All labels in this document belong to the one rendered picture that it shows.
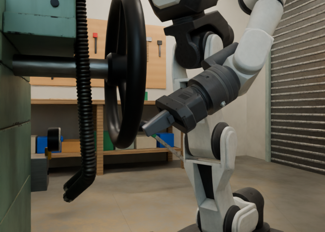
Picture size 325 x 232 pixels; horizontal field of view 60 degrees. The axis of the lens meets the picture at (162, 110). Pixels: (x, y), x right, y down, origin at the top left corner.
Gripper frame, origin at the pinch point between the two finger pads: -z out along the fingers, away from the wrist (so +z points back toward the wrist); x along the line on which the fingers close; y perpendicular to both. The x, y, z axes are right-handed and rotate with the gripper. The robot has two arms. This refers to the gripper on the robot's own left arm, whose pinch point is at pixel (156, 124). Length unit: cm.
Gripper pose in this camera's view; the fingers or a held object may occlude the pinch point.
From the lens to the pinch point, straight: 56.4
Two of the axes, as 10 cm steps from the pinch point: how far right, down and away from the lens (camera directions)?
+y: -3.6, -8.2, -4.4
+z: 8.2, -5.0, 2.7
